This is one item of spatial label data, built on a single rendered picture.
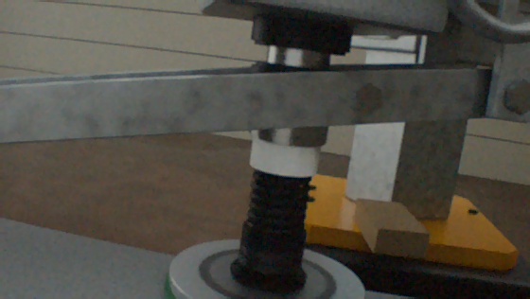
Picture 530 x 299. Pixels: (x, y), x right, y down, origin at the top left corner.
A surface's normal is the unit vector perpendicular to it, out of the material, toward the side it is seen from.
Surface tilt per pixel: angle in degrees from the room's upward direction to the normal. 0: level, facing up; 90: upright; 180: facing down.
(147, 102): 90
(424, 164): 90
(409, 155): 90
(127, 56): 90
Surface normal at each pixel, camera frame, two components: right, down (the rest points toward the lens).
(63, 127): 0.18, 0.20
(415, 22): 0.11, 0.56
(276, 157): -0.30, 0.13
